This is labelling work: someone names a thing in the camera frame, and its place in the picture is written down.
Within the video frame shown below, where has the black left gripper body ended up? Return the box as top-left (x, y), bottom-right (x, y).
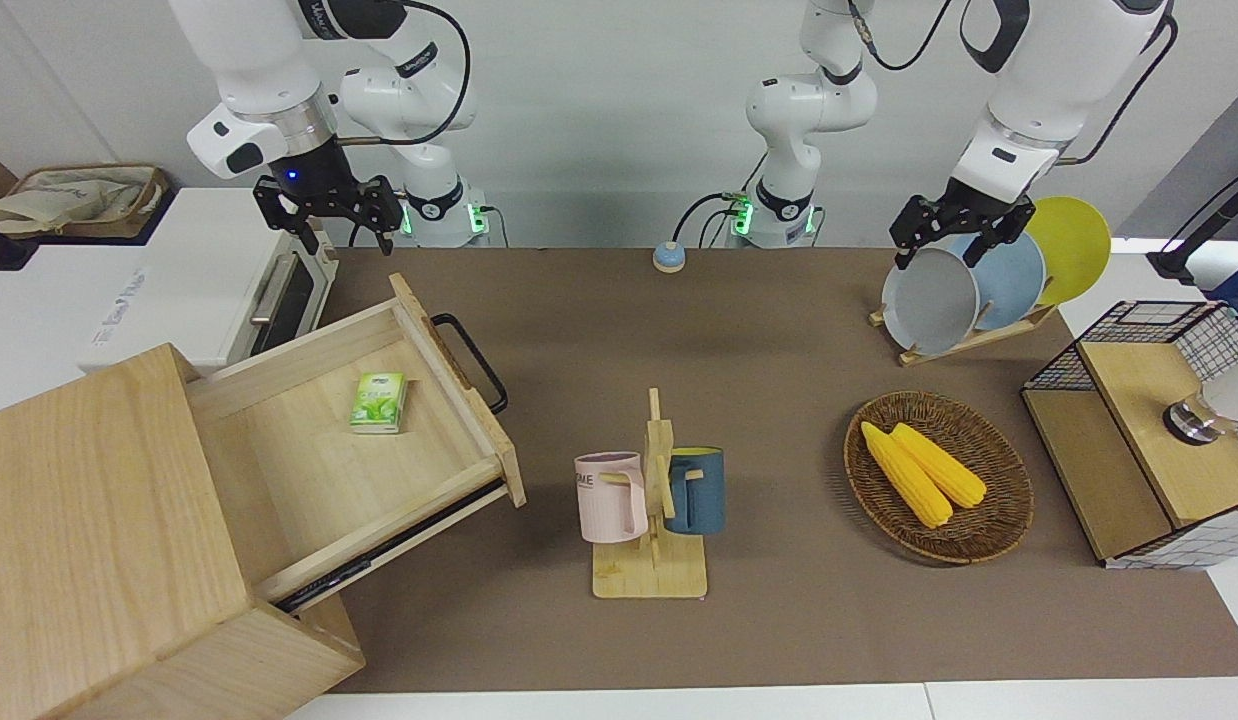
top-left (894, 178), bottom-right (1037, 241)

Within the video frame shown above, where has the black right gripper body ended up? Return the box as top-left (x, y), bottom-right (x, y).
top-left (253, 135), bottom-right (402, 227)

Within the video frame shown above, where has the light wooden drawer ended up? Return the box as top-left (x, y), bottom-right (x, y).
top-left (186, 272), bottom-right (528, 613)

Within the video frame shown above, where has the light wooden drawer cabinet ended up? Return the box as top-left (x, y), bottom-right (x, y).
top-left (0, 343), bottom-right (367, 720)

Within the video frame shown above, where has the light blue plate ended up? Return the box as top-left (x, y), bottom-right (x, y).
top-left (949, 232), bottom-right (1048, 333)

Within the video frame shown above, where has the grey plate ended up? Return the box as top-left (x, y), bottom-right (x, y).
top-left (881, 247), bottom-right (981, 356)

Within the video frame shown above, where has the wooden plate rack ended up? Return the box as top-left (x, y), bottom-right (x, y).
top-left (868, 303), bottom-right (1058, 368)

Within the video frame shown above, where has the yellow plate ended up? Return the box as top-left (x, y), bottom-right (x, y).
top-left (1024, 196), bottom-right (1113, 307)

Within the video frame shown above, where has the white toaster oven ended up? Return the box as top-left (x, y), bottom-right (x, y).
top-left (77, 188), bottom-right (338, 377)

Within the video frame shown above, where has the green tissue pack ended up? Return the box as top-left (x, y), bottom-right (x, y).
top-left (350, 372), bottom-right (408, 435)

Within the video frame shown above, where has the brown table mat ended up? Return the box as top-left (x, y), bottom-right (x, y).
top-left (279, 247), bottom-right (1238, 694)

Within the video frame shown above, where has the yellow corn cob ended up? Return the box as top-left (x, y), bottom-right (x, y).
top-left (890, 422), bottom-right (988, 509)
top-left (860, 421), bottom-right (954, 529)

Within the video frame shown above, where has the grid-pattern storage box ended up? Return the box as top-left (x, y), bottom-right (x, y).
top-left (1022, 300), bottom-right (1238, 571)

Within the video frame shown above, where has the brown tray with cloth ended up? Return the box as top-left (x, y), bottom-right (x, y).
top-left (0, 164), bottom-right (170, 241)

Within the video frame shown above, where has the brown wicker basket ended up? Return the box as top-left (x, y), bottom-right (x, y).
top-left (843, 391), bottom-right (1035, 566)

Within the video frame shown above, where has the dark blue mug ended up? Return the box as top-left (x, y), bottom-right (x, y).
top-left (664, 446), bottom-right (726, 536)

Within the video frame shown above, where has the pink mug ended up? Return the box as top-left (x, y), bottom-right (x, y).
top-left (574, 451), bottom-right (650, 544)

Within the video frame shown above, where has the wooden mug stand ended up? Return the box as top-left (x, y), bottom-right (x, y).
top-left (591, 388), bottom-right (708, 601)

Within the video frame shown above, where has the black metal drawer handle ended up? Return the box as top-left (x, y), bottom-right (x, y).
top-left (431, 313), bottom-right (510, 416)

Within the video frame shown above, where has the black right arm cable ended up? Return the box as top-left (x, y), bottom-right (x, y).
top-left (334, 0), bottom-right (475, 148)

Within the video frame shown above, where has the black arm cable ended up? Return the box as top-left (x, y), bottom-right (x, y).
top-left (334, 0), bottom-right (475, 148)
top-left (1057, 12), bottom-right (1180, 167)

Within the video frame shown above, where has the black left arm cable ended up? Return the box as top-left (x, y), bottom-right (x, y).
top-left (1057, 12), bottom-right (1180, 167)

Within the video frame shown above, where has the black camera stand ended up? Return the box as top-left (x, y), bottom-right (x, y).
top-left (1146, 163), bottom-right (1238, 283)

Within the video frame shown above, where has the black base power cable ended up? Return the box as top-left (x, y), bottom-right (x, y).
top-left (674, 190), bottom-right (750, 248)

